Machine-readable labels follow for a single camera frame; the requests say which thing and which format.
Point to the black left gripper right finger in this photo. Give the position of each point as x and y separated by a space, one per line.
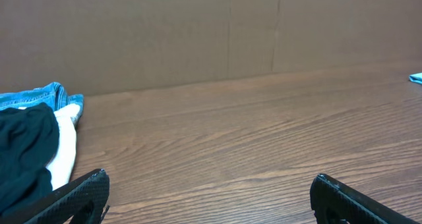
333 202

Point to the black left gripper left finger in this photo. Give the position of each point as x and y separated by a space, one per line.
80 201

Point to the black t-shirt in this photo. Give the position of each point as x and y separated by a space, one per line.
29 139

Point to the beige shorts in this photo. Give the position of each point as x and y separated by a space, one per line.
62 163

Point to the blue denim jeans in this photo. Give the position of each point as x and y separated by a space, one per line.
54 95

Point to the light blue printed t-shirt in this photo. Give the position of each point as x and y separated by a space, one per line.
416 78

